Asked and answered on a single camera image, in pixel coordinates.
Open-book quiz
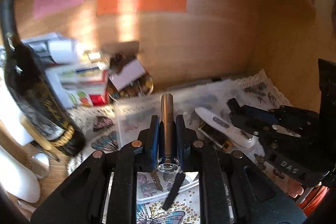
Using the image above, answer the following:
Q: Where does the butterfly print lace tablecloth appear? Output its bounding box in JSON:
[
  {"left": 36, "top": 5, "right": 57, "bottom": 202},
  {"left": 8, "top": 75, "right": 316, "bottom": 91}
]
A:
[{"left": 67, "top": 71, "right": 290, "bottom": 192}]

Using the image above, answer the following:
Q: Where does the orange sticky note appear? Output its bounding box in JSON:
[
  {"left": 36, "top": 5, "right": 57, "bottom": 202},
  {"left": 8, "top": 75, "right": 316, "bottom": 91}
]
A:
[{"left": 96, "top": 0, "right": 189, "bottom": 17}]

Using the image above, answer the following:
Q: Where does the open box of gold items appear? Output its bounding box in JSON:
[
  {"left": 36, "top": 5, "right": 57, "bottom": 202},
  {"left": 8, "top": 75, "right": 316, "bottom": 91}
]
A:
[{"left": 101, "top": 40, "right": 154, "bottom": 103}]

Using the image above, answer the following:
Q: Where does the silver metal flashlight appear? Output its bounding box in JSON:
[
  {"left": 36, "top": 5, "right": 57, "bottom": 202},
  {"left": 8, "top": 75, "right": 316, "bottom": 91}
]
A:
[{"left": 157, "top": 93, "right": 179, "bottom": 173}]

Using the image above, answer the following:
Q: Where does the small round mirror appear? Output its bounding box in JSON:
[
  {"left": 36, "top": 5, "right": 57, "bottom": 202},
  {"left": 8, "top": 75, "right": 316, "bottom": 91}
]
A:
[{"left": 30, "top": 152, "right": 50, "bottom": 179}]

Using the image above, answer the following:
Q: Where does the person right hand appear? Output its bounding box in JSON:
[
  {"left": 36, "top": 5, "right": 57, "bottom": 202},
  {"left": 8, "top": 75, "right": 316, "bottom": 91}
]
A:
[{"left": 286, "top": 178, "right": 304, "bottom": 198}]

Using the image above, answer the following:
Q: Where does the dark wine bottle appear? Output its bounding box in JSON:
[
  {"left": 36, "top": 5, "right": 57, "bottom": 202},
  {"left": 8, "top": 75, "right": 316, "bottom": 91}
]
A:
[{"left": 0, "top": 0, "right": 86, "bottom": 157}]

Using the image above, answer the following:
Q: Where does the white handheld massager device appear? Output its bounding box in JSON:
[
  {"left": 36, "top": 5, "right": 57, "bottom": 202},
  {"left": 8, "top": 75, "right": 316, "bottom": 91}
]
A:
[{"left": 195, "top": 107, "right": 256, "bottom": 148}]

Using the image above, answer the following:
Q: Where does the stack of books and magazines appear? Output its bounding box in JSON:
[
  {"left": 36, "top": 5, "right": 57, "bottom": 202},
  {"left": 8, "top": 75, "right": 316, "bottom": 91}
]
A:
[{"left": 23, "top": 32, "right": 108, "bottom": 109}]

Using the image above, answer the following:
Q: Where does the clear plastic storage box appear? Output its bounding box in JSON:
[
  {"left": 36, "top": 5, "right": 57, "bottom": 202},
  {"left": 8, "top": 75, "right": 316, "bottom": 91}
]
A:
[{"left": 116, "top": 80, "right": 264, "bottom": 204}]

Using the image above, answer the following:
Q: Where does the black strap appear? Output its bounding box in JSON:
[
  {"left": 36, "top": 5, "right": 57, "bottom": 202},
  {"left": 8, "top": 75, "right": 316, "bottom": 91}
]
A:
[{"left": 162, "top": 172, "right": 186, "bottom": 211}]

